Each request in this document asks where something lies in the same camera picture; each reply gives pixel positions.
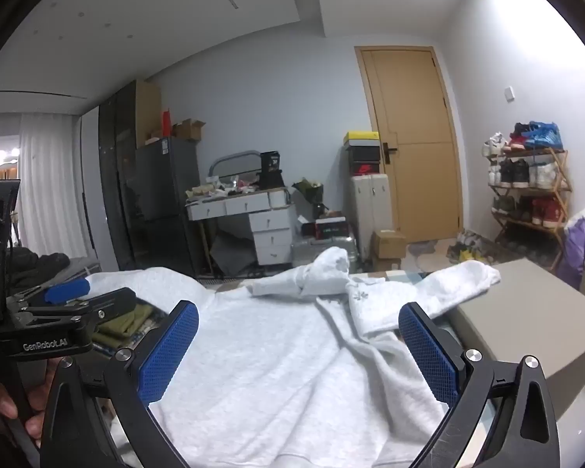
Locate pile of loose shoes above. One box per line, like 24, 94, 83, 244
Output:
446, 229, 498, 261

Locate tan wooden door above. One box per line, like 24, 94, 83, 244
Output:
355, 46, 465, 245

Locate open cardboard box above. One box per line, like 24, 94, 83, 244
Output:
172, 118, 206, 142

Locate arched grey mirror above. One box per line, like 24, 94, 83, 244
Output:
207, 149, 261, 183

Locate brown cardboard box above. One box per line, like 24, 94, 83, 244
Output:
370, 229, 408, 271

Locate green wrapped bouquet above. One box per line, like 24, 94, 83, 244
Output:
292, 178, 325, 218

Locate purple bag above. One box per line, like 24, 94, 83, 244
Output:
556, 207, 585, 291

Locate wooden shoe rack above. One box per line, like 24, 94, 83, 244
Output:
487, 149, 573, 274

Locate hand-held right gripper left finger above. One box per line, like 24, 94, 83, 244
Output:
41, 300, 200, 468

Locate dark glass wardrobe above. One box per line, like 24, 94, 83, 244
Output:
97, 80, 142, 269

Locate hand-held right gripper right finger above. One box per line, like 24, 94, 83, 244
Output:
398, 301, 561, 468

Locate clutter of small desk things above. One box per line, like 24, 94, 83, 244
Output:
185, 178, 261, 203

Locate white sheer curtain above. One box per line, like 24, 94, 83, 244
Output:
0, 112, 86, 257

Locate olive green folded clothes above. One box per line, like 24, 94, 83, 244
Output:
92, 302, 169, 339

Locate yellow lid shoe box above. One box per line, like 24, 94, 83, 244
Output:
342, 131, 380, 148

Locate tall flat cardboard box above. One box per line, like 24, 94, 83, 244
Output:
135, 79, 163, 149

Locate black shoe box stack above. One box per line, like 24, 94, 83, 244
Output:
346, 146, 383, 176

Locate black jacket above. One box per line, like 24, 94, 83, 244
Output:
7, 246, 71, 286

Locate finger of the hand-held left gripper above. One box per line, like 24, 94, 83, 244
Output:
84, 287, 138, 323
7, 278, 91, 313

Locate black and red shoe box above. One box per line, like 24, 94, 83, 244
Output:
314, 217, 349, 241

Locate white suitcase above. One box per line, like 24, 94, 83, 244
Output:
349, 174, 395, 261

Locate light grey sweatshirt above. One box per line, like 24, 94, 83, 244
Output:
85, 246, 502, 468

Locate grey upholstered bed panel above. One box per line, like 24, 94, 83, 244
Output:
448, 259, 585, 425

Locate dark grey refrigerator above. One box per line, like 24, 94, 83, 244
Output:
135, 136, 208, 278

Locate silver suitcase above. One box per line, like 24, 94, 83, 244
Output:
291, 236, 359, 269

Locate white desk with drawers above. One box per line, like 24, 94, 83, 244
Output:
185, 188, 298, 274

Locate checked bed sheet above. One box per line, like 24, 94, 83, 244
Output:
356, 269, 437, 286

